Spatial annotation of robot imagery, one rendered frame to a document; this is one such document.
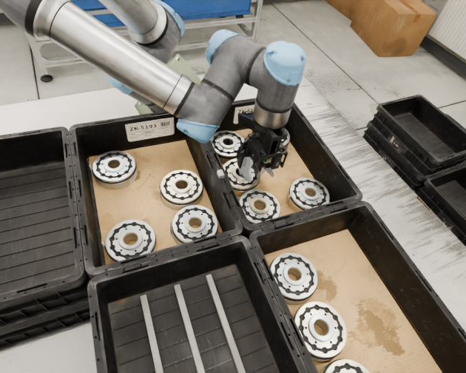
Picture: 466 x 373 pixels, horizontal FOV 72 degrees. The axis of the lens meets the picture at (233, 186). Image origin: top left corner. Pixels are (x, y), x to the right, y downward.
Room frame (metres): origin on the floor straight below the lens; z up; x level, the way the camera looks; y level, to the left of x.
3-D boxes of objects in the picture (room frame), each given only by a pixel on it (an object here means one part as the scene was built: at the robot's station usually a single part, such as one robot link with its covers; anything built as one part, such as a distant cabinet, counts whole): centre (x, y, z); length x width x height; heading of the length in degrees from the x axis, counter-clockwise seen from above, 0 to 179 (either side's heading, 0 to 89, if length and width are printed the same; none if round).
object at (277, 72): (0.55, -0.05, 1.15); 0.09 x 0.08 x 0.11; 61
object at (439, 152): (1.29, -0.84, 0.37); 0.40 x 0.30 x 0.45; 33
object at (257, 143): (0.54, -0.05, 0.99); 0.09 x 0.08 x 0.12; 30
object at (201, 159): (0.44, 0.19, 0.87); 0.40 x 0.30 x 0.11; 29
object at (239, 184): (0.55, -0.01, 0.86); 0.10 x 0.10 x 0.01
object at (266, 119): (0.55, -0.05, 1.07); 0.08 x 0.08 x 0.05
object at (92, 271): (0.44, 0.19, 0.92); 0.40 x 0.30 x 0.02; 29
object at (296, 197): (0.52, -0.19, 0.86); 0.10 x 0.10 x 0.01
